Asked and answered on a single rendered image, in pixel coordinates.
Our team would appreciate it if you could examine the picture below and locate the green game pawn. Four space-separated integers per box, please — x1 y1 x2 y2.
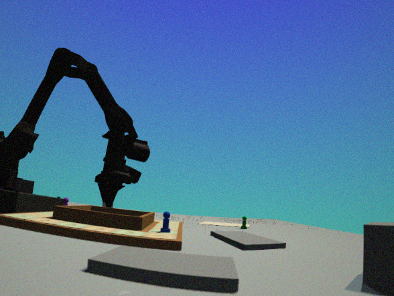
241 216 247 229

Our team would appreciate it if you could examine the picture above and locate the blue pawn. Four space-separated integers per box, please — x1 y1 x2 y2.
160 211 171 233

